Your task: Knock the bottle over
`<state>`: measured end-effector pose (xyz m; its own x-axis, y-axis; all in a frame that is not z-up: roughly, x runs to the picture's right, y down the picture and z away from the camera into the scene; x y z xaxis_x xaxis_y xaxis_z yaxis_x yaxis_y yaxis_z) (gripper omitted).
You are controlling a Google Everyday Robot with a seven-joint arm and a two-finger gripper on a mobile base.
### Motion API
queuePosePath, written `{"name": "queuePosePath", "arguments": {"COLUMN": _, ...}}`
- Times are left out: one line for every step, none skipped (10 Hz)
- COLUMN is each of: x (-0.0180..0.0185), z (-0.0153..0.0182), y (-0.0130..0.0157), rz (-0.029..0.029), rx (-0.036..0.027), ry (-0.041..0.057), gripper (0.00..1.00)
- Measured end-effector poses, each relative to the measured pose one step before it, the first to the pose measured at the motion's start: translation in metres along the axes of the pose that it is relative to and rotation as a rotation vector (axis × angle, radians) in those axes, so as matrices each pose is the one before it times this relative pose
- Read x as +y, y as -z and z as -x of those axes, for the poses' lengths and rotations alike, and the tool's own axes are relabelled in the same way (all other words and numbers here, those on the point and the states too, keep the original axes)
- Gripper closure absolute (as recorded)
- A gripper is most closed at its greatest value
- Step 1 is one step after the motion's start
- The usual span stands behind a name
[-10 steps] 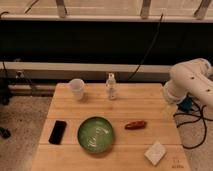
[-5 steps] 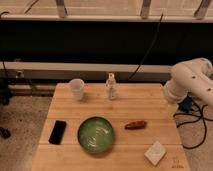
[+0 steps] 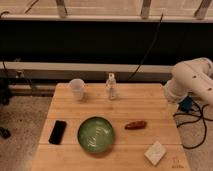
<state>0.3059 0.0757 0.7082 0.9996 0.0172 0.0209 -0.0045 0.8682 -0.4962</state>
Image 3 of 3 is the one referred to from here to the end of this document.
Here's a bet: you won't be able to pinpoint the black smartphone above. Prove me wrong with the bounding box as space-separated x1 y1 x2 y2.
49 120 67 145

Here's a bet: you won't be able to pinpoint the green bowl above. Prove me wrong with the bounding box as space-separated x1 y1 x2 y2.
77 117 115 154

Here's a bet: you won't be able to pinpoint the clear plastic bottle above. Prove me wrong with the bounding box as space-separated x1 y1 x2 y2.
106 73 117 100

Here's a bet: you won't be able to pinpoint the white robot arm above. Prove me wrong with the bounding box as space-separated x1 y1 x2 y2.
164 57 213 106

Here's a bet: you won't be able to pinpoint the red-brown chili pepper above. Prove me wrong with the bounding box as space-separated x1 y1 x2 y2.
125 121 147 130

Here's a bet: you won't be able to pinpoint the blue plug box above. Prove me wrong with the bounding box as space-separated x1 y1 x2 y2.
178 96 192 112

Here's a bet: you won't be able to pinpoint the black object on floor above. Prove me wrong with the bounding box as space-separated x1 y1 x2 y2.
0 127 11 139

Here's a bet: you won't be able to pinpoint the black hanging cable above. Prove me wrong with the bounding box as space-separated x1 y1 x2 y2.
125 12 165 83

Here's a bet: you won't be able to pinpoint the translucent plastic cup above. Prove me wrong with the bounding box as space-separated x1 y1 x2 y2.
69 78 85 101

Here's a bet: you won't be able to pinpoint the black floor cables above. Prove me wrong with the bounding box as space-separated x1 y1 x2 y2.
173 99 213 150

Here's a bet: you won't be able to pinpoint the white sponge block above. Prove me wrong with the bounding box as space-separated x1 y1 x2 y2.
144 141 166 166

